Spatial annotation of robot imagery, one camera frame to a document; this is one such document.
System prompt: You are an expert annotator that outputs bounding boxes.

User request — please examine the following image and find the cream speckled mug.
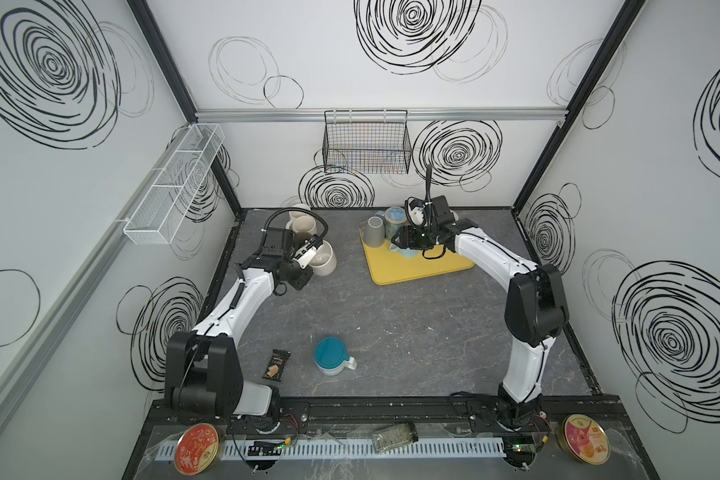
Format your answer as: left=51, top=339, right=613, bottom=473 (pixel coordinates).
left=309, top=240, right=337, bottom=276

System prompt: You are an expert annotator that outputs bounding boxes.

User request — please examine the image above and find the pink mug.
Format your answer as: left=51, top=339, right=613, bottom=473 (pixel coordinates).
left=286, top=215, right=317, bottom=237

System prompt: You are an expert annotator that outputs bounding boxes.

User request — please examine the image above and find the white mug with ribbed base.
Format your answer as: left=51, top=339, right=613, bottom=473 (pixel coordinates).
left=289, top=203, right=311, bottom=219

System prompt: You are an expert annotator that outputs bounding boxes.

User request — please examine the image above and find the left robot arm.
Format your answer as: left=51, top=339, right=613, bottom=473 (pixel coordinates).
left=164, top=207, right=329, bottom=422

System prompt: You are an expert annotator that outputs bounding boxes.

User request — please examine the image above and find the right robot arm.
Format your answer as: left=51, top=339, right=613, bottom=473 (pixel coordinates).
left=392, top=196, right=569, bottom=431

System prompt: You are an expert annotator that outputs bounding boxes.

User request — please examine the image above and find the blue butterfly mug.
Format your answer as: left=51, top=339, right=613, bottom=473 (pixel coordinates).
left=384, top=206, right=408, bottom=240

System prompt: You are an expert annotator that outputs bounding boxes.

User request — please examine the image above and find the yellow plastic tray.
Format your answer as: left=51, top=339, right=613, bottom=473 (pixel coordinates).
left=362, top=241, right=475, bottom=286

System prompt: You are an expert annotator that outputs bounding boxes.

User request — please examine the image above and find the teal lidded cup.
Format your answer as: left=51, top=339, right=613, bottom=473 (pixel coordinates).
left=313, top=337, right=357, bottom=376

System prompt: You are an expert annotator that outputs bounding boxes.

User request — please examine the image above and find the dark snack packet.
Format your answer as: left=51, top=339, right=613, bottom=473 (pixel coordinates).
left=262, top=349, right=291, bottom=382

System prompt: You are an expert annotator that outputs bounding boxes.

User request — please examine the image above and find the clear plastic box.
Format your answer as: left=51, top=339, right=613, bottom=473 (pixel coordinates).
left=371, top=422, right=419, bottom=453

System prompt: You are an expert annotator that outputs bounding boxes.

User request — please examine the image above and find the red round tin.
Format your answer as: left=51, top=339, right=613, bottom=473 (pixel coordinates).
left=174, top=423, right=222, bottom=476

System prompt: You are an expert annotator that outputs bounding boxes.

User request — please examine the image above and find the pink round tin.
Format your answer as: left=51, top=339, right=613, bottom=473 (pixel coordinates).
left=557, top=414, right=611, bottom=466

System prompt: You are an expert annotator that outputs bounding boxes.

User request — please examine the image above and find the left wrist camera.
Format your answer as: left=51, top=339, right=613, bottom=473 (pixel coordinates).
left=294, top=242, right=330, bottom=270

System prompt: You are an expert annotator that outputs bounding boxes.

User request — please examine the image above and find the black wire basket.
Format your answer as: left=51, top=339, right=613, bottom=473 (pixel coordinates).
left=321, top=109, right=413, bottom=174

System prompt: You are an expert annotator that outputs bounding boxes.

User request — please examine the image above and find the white wire shelf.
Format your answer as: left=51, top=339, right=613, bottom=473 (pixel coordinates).
left=123, top=123, right=225, bottom=245

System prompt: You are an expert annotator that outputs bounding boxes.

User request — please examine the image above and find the white slotted cable duct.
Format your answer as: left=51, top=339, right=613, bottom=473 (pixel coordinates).
left=155, top=436, right=508, bottom=462

